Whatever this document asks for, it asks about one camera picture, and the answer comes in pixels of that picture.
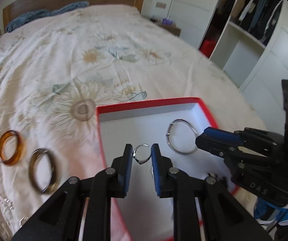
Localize hanging clothes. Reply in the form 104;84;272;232
229;0;283;47

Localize silver ring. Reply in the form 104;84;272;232
132;144;152;165

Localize white wardrobe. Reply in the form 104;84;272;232
169;0;288;132

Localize red jewelry box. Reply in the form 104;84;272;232
97;97;230;240

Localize wall socket right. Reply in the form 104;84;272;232
155;2;167;9

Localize blue pillow right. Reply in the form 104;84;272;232
49;1;90;16

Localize wooden nightstand right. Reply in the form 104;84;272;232
150;17;181;37

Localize gloved right hand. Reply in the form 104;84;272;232
254;197;288;226

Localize dark brown bangle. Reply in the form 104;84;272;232
28;148;58;194

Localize silver bangle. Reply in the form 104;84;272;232
166;119;198;155

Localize blue pillow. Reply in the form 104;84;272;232
49;1;90;16
5;9;50;33

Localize amber bangle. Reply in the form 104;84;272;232
0;130;24;166

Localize floral bed duvet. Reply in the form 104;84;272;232
0;5;265;240

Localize blue pillow left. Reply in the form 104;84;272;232
5;9;50;33

